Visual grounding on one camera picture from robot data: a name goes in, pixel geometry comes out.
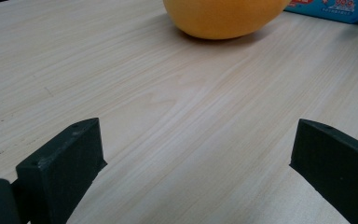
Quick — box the orange mango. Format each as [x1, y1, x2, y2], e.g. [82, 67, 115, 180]
[162, 0, 293, 41]

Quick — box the blue wet wipes pack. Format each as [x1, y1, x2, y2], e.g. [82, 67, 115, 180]
[283, 0, 358, 25]

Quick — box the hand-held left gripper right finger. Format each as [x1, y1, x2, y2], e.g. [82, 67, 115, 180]
[289, 119, 358, 224]

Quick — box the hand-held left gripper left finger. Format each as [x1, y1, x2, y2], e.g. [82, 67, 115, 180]
[15, 117, 108, 224]

